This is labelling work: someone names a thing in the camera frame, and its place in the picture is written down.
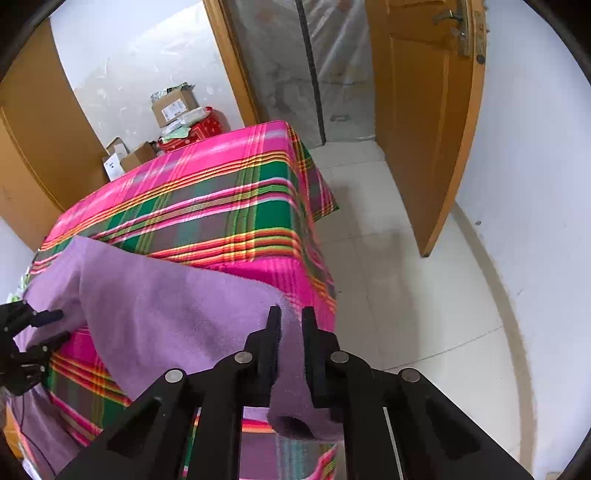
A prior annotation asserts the pink green plaid blanket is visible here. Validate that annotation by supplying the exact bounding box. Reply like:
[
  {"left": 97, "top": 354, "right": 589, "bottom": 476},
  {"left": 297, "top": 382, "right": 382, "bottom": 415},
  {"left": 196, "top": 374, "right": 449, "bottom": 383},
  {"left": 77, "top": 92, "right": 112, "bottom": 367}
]
[{"left": 21, "top": 121, "right": 340, "bottom": 480}]

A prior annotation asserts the wooden wardrobe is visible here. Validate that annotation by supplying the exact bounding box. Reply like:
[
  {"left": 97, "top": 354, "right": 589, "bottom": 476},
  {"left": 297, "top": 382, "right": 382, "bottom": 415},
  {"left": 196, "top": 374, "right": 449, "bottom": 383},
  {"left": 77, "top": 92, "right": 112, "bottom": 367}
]
[{"left": 0, "top": 18, "right": 109, "bottom": 252}]

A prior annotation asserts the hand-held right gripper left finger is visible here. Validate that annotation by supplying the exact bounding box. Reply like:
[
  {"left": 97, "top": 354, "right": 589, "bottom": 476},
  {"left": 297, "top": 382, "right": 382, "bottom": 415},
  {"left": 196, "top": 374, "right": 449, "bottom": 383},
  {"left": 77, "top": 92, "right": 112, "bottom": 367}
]
[{"left": 55, "top": 305, "right": 282, "bottom": 480}]

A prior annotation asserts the small brown cardboard box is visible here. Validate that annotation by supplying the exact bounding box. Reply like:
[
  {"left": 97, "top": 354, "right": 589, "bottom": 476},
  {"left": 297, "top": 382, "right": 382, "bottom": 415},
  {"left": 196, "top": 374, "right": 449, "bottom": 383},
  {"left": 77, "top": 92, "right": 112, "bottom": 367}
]
[{"left": 121, "top": 141, "right": 160, "bottom": 172}]

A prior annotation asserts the wooden door frame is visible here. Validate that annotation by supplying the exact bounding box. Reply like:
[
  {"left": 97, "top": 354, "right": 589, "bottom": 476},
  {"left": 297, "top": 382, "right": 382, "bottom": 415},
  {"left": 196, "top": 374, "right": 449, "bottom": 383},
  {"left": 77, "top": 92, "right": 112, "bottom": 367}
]
[{"left": 203, "top": 0, "right": 262, "bottom": 127}]

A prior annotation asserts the metal door handle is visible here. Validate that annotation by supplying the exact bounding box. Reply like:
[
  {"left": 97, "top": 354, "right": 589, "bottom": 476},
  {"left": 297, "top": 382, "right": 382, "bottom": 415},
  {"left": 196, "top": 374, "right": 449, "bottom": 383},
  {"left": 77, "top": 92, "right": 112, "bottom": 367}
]
[{"left": 431, "top": 0, "right": 486, "bottom": 65}]

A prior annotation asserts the wooden door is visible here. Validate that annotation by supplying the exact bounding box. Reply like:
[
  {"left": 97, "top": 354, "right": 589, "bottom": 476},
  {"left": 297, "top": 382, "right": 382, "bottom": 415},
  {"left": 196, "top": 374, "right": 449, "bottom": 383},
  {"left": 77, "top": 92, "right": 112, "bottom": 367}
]
[{"left": 365, "top": 0, "right": 488, "bottom": 258}]

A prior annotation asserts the labelled cardboard box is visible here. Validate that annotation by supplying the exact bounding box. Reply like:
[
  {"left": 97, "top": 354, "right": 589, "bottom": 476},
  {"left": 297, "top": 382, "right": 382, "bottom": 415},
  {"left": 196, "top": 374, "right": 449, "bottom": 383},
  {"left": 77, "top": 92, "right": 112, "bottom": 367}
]
[{"left": 150, "top": 83, "right": 200, "bottom": 129}]

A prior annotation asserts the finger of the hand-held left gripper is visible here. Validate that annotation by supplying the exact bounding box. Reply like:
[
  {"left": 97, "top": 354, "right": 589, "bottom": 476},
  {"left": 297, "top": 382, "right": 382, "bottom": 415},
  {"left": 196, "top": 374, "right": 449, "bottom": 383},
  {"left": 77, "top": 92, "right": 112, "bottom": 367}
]
[
  {"left": 0, "top": 331, "right": 72, "bottom": 397},
  {"left": 0, "top": 300, "right": 64, "bottom": 344}
]

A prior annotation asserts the grey plastic door curtain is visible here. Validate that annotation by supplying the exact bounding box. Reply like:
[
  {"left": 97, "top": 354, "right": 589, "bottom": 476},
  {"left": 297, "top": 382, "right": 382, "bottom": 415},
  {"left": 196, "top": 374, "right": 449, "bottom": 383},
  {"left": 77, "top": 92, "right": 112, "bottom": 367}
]
[{"left": 222, "top": 0, "right": 384, "bottom": 148}]

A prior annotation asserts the open white box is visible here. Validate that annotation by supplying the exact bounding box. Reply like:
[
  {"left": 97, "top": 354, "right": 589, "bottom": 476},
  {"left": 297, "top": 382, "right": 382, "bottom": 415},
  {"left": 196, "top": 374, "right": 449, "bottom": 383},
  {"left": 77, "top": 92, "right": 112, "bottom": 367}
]
[{"left": 102, "top": 137, "right": 131, "bottom": 182}]

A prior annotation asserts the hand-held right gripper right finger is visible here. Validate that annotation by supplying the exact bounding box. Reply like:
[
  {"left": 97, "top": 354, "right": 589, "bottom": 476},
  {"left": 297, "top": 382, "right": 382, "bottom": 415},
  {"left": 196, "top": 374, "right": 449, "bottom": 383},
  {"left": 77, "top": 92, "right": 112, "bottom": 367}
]
[{"left": 301, "top": 306, "right": 536, "bottom": 480}]

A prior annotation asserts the red patterned bag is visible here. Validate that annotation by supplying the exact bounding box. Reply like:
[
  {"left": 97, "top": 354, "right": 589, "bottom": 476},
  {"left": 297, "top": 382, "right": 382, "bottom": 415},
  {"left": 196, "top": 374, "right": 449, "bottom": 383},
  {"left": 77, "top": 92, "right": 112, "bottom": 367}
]
[{"left": 157, "top": 107, "right": 229, "bottom": 154}]

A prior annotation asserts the purple fleece towel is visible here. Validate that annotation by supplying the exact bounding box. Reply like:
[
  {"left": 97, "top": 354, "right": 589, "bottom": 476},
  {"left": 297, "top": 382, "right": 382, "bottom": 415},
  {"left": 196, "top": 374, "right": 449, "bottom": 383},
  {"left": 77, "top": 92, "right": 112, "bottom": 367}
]
[{"left": 7, "top": 235, "right": 347, "bottom": 478}]

